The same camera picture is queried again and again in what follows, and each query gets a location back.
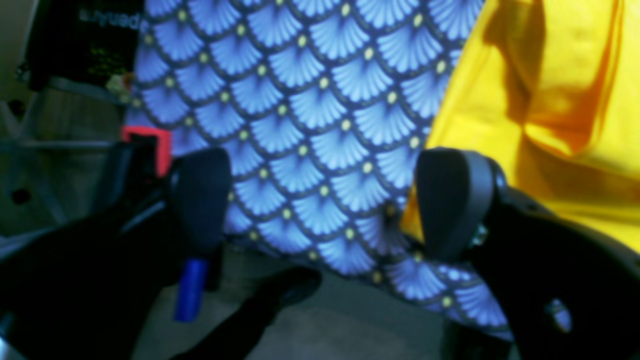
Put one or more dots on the blue fan-pattern table cloth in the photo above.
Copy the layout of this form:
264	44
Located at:
323	107

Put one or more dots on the red black clamp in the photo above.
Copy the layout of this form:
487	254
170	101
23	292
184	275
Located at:
156	142

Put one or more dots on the black OpenArm box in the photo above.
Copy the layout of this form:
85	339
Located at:
85	41

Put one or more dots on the left gripper black-tipped right finger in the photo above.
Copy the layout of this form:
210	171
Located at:
568	292

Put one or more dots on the blue clamp handle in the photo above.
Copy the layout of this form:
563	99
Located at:
190	289

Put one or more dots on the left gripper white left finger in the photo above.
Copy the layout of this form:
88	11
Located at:
82	291

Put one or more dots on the yellow T-shirt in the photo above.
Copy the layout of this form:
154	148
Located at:
550	90

